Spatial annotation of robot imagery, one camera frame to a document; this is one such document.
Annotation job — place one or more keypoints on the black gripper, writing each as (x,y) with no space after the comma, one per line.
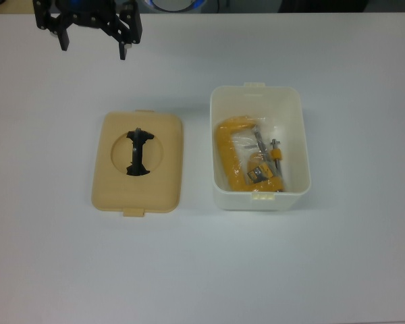
(91,15)

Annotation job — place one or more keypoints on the tan plastic case lid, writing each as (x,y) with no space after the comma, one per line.
(104,189)

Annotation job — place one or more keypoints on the white plastic tool case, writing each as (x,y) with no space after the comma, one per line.
(229,202)

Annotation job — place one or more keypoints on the white blue round object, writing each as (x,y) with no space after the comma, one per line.
(175,3)

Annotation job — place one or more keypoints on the yellow C-clamp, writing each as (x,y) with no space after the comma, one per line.
(224,152)

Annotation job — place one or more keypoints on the clear plastic bag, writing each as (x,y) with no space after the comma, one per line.
(271,127)

